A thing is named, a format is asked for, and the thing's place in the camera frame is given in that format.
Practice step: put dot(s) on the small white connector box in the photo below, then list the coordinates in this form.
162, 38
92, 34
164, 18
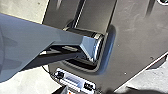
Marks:
75, 80

